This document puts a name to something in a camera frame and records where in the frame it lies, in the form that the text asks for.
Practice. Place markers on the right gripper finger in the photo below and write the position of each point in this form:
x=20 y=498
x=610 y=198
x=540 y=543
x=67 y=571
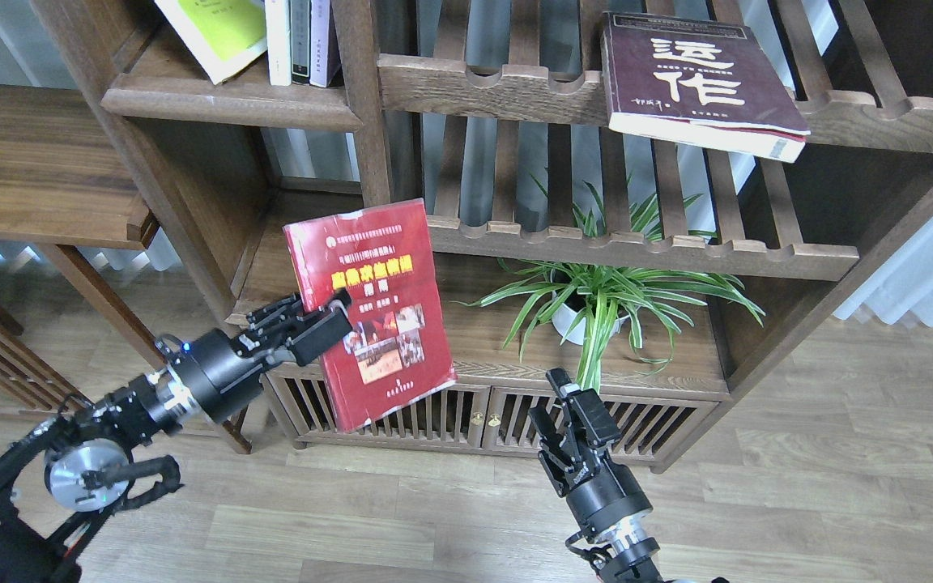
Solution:
x=543 y=422
x=563 y=386

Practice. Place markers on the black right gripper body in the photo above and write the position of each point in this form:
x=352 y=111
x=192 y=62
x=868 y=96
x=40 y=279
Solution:
x=603 y=495

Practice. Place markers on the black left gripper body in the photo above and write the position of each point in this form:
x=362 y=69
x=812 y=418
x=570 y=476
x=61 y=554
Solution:
x=219 y=375

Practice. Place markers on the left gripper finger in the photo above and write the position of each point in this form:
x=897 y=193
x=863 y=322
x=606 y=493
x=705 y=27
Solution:
x=341 y=301

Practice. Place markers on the red paperback book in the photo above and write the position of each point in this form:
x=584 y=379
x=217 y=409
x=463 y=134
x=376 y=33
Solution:
x=396 y=351

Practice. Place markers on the yellow green book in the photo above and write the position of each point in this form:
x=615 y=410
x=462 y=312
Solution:
x=224 y=36

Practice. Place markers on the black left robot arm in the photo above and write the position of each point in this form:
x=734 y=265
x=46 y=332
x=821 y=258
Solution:
x=89 y=466

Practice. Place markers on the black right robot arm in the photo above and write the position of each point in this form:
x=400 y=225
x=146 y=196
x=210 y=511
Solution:
x=625 y=558

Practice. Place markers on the white plant pot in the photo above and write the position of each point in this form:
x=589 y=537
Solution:
x=569 y=319

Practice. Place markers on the green spider plant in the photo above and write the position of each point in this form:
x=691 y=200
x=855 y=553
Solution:
x=602 y=298

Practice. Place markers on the wooden bookshelf unit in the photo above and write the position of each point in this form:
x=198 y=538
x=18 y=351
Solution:
x=494 y=111

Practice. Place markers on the wooden side table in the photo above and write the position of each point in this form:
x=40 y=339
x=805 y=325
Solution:
x=63 y=188

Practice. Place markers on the lilac upright book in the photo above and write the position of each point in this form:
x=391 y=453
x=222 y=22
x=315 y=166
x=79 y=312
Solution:
x=324 y=55

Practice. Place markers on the dark grey upright book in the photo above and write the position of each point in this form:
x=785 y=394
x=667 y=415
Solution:
x=300 y=33

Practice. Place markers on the white upright book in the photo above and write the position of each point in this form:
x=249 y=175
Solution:
x=278 y=42

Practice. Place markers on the dark maroon large book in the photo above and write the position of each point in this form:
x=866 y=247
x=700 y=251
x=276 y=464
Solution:
x=701 y=83

